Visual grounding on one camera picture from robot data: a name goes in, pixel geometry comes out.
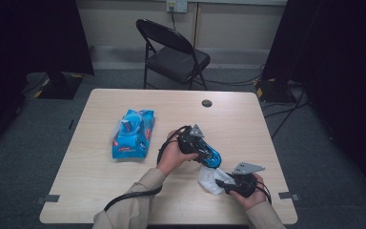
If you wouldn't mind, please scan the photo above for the blue toy car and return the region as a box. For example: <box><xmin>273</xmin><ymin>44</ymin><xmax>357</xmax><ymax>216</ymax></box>
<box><xmin>193</xmin><ymin>139</ymin><xmax>223</xmax><ymax>170</ymax></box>

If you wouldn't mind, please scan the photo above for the left hand-held gripper cable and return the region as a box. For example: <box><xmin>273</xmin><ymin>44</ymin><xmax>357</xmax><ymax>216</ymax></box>
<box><xmin>103</xmin><ymin>125</ymin><xmax>192</xmax><ymax>213</ymax></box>

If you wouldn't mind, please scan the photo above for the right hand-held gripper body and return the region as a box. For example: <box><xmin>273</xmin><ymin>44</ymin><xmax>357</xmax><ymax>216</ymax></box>
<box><xmin>232</xmin><ymin>161</ymin><xmax>266</xmax><ymax>198</ymax></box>

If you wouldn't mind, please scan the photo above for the black stand base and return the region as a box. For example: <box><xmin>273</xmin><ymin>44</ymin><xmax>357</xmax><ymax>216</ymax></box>
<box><xmin>254</xmin><ymin>77</ymin><xmax>298</xmax><ymax>104</ymax></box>
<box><xmin>34</xmin><ymin>71</ymin><xmax>86</xmax><ymax>100</ymax></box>

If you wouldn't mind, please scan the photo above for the person's right hand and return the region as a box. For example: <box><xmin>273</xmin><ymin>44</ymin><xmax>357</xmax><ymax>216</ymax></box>
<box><xmin>229</xmin><ymin>173</ymin><xmax>268</xmax><ymax>211</ymax></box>

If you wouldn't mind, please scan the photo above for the black curtain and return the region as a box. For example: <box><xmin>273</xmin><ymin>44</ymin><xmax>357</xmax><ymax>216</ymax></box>
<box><xmin>0</xmin><ymin>0</ymin><xmax>95</xmax><ymax>160</ymax></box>
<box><xmin>261</xmin><ymin>0</ymin><xmax>366</xmax><ymax>204</ymax></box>

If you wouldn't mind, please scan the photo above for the black folding chair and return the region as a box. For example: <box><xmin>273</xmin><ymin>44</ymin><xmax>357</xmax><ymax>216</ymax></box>
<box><xmin>135</xmin><ymin>18</ymin><xmax>212</xmax><ymax>92</ymax></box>

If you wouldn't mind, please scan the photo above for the white wall socket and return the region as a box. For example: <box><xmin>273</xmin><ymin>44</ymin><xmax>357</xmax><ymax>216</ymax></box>
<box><xmin>166</xmin><ymin>0</ymin><xmax>189</xmax><ymax>14</ymax></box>

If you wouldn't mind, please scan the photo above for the white wet wipe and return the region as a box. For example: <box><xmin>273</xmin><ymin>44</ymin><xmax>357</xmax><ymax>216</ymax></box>
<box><xmin>197</xmin><ymin>165</ymin><xmax>236</xmax><ymax>196</ymax></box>

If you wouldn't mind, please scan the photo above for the blue wet wipes pack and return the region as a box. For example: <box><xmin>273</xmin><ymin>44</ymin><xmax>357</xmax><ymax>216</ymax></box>
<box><xmin>110</xmin><ymin>109</ymin><xmax>156</xmax><ymax>161</ymax></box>

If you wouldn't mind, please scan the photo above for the person's left hand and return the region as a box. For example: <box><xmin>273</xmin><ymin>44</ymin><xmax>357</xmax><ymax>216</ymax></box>
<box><xmin>155</xmin><ymin>129</ymin><xmax>200</xmax><ymax>177</ymax></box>

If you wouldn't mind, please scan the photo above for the grey tape piece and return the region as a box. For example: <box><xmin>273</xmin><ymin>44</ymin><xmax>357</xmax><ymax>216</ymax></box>
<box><xmin>277</xmin><ymin>191</ymin><xmax>300</xmax><ymax>201</ymax></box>
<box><xmin>34</xmin><ymin>194</ymin><xmax>61</xmax><ymax>205</ymax></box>

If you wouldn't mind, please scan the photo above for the hand-held gripper cable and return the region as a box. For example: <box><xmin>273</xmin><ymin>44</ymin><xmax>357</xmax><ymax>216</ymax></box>
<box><xmin>103</xmin><ymin>125</ymin><xmax>192</xmax><ymax>213</ymax></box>
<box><xmin>254</xmin><ymin>180</ymin><xmax>273</xmax><ymax>205</ymax></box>

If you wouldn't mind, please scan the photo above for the black floor cable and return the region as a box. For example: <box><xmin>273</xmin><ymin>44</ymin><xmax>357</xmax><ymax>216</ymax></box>
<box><xmin>261</xmin><ymin>87</ymin><xmax>311</xmax><ymax>141</ymax></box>
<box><xmin>199</xmin><ymin>63</ymin><xmax>265</xmax><ymax>87</ymax></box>

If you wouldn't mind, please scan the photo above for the right hand-held gripper cable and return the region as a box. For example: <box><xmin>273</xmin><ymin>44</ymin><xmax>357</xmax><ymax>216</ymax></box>
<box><xmin>254</xmin><ymin>180</ymin><xmax>273</xmax><ymax>205</ymax></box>

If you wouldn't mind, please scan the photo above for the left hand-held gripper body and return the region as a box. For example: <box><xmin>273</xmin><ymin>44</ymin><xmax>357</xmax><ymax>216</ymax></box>
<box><xmin>176</xmin><ymin>123</ymin><xmax>206</xmax><ymax>156</ymax></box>

